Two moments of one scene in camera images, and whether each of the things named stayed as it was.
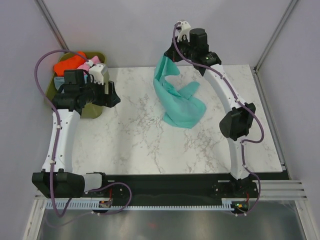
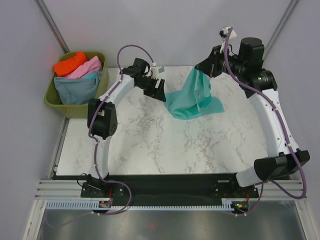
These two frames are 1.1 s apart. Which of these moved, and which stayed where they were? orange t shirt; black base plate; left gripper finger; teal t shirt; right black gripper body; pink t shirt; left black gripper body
Moved: left black gripper body; teal t shirt; left gripper finger; right black gripper body
Stayed: pink t shirt; orange t shirt; black base plate
